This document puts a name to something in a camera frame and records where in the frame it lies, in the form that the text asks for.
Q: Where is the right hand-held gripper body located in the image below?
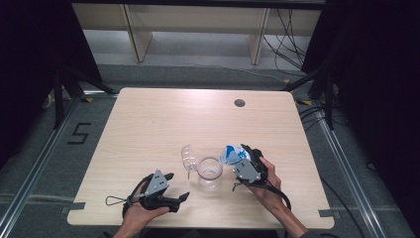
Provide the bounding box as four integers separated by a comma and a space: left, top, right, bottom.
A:
232, 149, 268, 186

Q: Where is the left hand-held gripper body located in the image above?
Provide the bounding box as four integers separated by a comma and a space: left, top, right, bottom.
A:
140, 169, 181, 213

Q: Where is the blue and white bag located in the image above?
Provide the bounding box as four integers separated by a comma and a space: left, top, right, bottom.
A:
219, 144, 253, 167

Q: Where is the clear plastic jar with lid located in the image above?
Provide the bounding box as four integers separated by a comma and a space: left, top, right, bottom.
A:
180, 143, 224, 192

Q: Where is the person's right hand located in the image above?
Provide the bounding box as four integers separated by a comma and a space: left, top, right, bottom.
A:
251, 157, 288, 214

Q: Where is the person's left hand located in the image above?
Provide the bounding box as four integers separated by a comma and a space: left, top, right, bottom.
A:
123, 182, 171, 233

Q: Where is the black metal stand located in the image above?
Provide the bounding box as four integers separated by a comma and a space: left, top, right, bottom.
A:
280, 64, 337, 131
52, 64, 119, 131

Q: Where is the light wooden shelf unit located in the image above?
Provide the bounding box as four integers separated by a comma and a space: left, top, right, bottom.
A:
70, 3, 323, 65

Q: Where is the black curtain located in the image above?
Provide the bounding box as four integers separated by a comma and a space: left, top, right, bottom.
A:
0, 0, 102, 168
300, 0, 420, 232

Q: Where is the black left wrist strap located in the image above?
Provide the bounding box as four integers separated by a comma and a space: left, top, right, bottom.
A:
122, 174, 156, 220

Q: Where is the black wrist strap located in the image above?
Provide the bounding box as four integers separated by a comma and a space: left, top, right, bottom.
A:
232, 182, 292, 211
122, 174, 156, 220

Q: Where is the black right wrist strap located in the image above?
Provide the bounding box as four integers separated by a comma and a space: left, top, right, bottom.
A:
232, 182, 292, 211

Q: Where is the thin wire loop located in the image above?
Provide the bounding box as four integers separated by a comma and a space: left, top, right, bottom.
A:
105, 194, 131, 207

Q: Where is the black floor cable bundle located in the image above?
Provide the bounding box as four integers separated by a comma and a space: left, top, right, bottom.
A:
297, 104, 349, 132

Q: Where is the thin grey floor cable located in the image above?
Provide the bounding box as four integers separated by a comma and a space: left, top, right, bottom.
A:
194, 63, 289, 82

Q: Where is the aluminium floor rail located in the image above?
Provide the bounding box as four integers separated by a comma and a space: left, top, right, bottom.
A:
0, 95, 82, 234
316, 98, 388, 238

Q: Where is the long black floor cable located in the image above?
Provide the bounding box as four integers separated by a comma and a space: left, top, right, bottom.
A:
319, 178, 367, 238

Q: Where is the hanging black cable bundle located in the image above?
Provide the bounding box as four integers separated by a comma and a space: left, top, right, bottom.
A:
262, 8, 309, 72

